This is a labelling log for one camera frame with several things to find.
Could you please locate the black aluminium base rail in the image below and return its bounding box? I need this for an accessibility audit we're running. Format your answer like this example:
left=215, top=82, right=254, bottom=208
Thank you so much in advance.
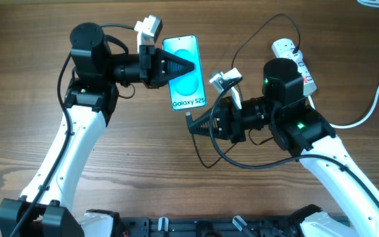
left=119, top=216, right=304, bottom=237

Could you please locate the white power strip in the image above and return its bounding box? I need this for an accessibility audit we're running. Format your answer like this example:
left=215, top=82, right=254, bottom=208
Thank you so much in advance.
left=271, top=38, right=318, bottom=98

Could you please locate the right black camera cable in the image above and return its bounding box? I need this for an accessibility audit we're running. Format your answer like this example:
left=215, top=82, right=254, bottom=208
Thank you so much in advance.
left=209, top=77, right=379, bottom=234

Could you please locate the white power strip cord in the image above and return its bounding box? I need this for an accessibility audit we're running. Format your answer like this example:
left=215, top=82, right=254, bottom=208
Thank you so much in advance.
left=307, top=41, right=379, bottom=130

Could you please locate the turquoise screen Galaxy smartphone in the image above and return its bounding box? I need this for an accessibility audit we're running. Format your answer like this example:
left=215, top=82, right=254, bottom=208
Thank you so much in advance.
left=163, top=35, right=207, bottom=111

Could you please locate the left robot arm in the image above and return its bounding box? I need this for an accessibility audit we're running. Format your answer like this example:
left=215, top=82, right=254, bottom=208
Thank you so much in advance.
left=0, top=16, right=195, bottom=236

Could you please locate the white USB charger plug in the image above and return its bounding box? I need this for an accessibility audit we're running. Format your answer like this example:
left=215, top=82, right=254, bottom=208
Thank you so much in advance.
left=282, top=50, right=303, bottom=63

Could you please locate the left black camera cable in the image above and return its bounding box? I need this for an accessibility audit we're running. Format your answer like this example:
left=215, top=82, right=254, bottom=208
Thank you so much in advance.
left=8, top=23, right=138, bottom=237

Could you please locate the black camera cable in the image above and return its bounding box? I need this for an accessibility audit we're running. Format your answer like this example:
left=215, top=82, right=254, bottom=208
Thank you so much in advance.
left=209, top=77, right=379, bottom=234
left=8, top=23, right=138, bottom=237

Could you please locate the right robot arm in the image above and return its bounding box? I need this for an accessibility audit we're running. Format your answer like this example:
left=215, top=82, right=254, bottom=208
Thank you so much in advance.
left=186, top=58, right=379, bottom=236

